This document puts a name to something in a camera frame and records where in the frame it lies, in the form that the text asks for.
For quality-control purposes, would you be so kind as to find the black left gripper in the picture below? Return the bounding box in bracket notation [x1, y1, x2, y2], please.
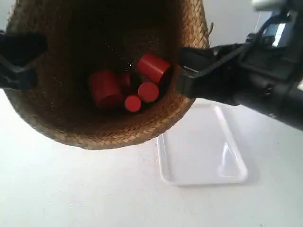
[0, 30, 47, 91]

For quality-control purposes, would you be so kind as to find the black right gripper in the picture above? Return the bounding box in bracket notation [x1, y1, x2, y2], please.
[177, 44, 303, 111]

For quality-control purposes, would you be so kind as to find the brown woven wicker basket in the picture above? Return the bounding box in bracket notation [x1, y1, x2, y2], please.
[5, 0, 209, 150]

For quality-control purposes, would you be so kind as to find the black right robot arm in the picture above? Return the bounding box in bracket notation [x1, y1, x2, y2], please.
[177, 0, 303, 130]

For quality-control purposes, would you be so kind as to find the tilted red cylinder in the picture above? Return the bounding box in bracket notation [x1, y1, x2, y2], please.
[137, 53, 171, 84]

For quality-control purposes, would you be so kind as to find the medium red cylinder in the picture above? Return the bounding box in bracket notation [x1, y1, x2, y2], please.
[138, 82, 159, 103]

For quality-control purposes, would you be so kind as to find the small red cylinder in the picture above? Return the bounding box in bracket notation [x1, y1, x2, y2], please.
[124, 95, 142, 113]

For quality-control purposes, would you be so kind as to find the large red cylinder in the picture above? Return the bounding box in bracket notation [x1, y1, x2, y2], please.
[89, 70, 124, 109]

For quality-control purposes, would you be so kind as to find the white rectangular plastic tray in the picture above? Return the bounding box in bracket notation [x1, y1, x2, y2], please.
[157, 103, 248, 186]

